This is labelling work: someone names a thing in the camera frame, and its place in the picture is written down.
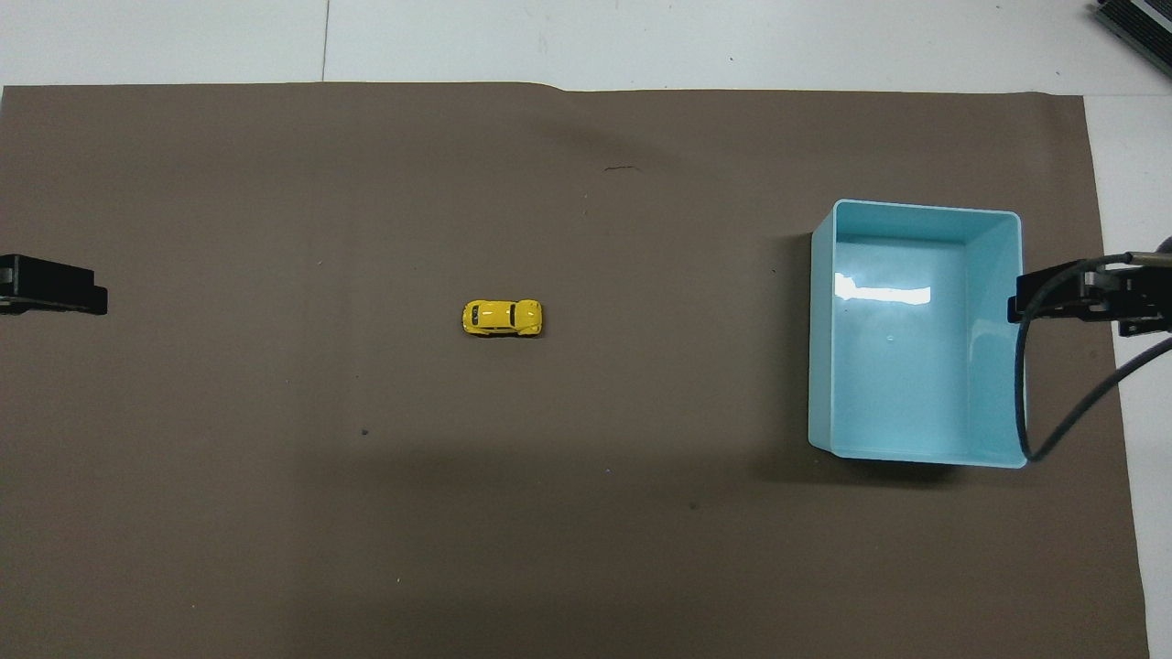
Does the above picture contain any light blue plastic box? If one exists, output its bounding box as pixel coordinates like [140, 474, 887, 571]
[808, 199, 1029, 470]

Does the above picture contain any black cable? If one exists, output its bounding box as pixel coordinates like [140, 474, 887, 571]
[1015, 251, 1172, 462]

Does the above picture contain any yellow toy beetle car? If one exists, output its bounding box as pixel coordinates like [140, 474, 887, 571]
[461, 298, 545, 339]

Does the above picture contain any black stand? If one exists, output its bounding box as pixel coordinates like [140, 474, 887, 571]
[1094, 0, 1172, 52]

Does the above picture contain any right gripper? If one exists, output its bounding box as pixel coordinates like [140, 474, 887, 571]
[1088, 235, 1172, 338]

